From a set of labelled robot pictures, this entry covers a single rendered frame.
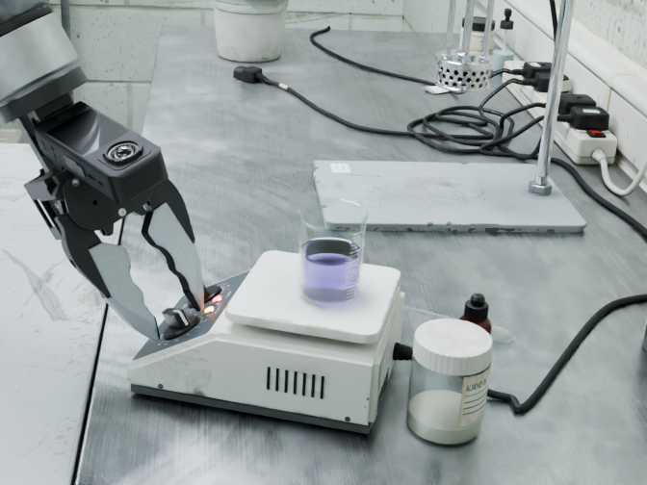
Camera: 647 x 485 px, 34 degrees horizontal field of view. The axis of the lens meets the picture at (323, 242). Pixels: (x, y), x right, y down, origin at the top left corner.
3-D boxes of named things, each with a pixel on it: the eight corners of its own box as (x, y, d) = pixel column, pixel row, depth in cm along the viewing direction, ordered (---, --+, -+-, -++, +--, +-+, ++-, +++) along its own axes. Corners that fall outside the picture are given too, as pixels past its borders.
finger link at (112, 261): (139, 333, 87) (98, 230, 85) (166, 340, 81) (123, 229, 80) (104, 349, 85) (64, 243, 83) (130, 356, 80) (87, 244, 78)
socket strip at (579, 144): (575, 165, 139) (580, 134, 137) (500, 82, 174) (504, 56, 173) (615, 165, 139) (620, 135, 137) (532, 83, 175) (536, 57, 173)
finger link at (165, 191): (200, 230, 85) (135, 143, 82) (209, 230, 83) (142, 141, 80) (159, 268, 83) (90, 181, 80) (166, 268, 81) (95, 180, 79)
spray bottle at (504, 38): (488, 67, 183) (496, 7, 179) (510, 68, 183) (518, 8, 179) (491, 72, 180) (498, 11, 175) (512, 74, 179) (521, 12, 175)
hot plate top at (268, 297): (220, 321, 79) (220, 311, 78) (264, 257, 89) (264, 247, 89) (376, 346, 77) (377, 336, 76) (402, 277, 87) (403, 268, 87)
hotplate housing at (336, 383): (124, 396, 83) (122, 308, 80) (182, 321, 95) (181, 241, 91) (401, 446, 79) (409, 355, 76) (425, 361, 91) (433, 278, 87)
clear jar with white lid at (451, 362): (392, 432, 81) (401, 342, 77) (424, 396, 85) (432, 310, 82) (464, 457, 78) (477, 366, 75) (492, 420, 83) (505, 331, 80)
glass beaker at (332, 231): (321, 276, 86) (325, 185, 82) (375, 296, 83) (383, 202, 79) (274, 302, 81) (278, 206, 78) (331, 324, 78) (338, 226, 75)
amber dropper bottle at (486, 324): (447, 357, 91) (455, 286, 88) (479, 355, 92) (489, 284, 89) (457, 375, 89) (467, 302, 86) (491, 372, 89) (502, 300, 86)
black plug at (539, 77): (525, 92, 155) (527, 78, 154) (517, 84, 159) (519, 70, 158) (570, 93, 156) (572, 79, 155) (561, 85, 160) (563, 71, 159)
